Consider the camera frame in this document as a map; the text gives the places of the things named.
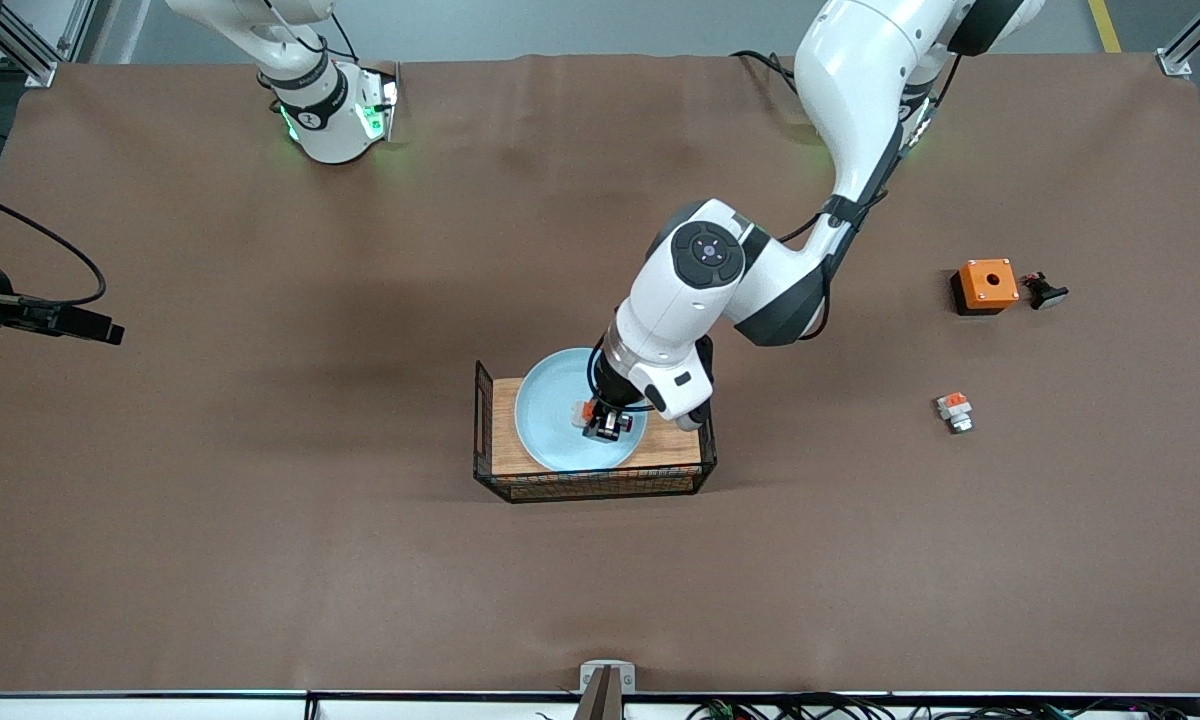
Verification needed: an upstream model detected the aluminium frame post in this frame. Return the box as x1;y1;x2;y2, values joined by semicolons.
1156;0;1200;79
0;0;98;89

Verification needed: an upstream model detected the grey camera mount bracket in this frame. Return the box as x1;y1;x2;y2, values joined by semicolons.
572;660;637;720

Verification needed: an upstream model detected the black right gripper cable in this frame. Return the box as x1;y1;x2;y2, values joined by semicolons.
0;190;109;307

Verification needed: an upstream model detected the light blue round plate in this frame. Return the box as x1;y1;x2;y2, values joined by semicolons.
514;347;651;473

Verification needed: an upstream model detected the light wooden board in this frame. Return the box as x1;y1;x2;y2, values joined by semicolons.
491;375;704;477

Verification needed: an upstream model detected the brown table cover sheet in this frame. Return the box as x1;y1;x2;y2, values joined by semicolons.
0;52;1200;697

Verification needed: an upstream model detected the black wire basket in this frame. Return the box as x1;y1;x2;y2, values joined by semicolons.
473;335;718;504

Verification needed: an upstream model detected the black arm base cable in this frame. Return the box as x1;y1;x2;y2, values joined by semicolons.
730;48;811;101

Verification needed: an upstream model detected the black pushbutton head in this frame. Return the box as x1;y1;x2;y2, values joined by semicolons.
1021;271;1069;311

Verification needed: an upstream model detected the orange button enclosure box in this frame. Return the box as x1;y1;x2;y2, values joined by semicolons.
951;259;1020;317

